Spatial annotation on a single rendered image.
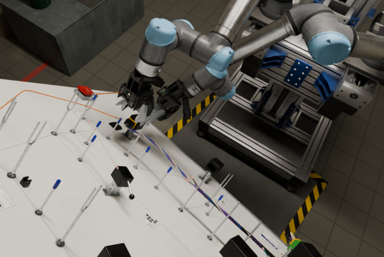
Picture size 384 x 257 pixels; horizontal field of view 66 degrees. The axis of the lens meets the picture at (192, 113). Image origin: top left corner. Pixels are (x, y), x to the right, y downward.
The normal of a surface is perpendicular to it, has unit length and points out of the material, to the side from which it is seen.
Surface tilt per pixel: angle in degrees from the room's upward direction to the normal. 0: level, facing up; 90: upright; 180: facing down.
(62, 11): 0
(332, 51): 88
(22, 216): 48
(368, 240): 0
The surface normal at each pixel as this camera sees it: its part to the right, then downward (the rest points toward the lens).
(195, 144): 0.10, -0.53
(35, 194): 0.57, -0.79
